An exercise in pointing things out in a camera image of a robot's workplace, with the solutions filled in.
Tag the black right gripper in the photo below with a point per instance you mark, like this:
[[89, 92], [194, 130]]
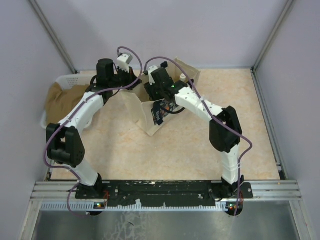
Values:
[[150, 89]]

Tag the aluminium frame rail right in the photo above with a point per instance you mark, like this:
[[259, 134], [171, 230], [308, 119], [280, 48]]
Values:
[[289, 4]]

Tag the cream canvas tote bag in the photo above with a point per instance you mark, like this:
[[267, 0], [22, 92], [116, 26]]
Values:
[[149, 115]]

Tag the aluminium frame rail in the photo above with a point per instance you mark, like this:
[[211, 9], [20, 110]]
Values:
[[53, 36], [289, 4]]

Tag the brown cloth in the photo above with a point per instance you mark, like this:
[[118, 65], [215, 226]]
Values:
[[60, 102]]

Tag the amber liquid clear bottle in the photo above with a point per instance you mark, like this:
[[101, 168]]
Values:
[[183, 78]]

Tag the aluminium front frame rails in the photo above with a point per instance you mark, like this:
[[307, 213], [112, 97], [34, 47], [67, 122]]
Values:
[[264, 190]]

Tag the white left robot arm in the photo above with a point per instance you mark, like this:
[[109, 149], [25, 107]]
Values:
[[64, 143]]

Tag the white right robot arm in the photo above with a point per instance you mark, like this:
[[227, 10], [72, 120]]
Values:
[[224, 124]]

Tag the white slotted cable duct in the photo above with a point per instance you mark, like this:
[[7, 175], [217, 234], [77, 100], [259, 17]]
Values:
[[95, 206]]

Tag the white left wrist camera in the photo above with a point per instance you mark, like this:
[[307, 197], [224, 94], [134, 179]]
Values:
[[123, 61]]

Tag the white plastic basket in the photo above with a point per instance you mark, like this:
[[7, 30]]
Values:
[[66, 82]]

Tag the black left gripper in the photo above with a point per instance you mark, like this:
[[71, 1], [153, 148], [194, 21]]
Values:
[[130, 76]]

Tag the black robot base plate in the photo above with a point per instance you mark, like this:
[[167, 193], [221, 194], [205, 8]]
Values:
[[185, 193]]

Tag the aluminium frame rail left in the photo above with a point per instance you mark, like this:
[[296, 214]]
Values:
[[53, 36]]

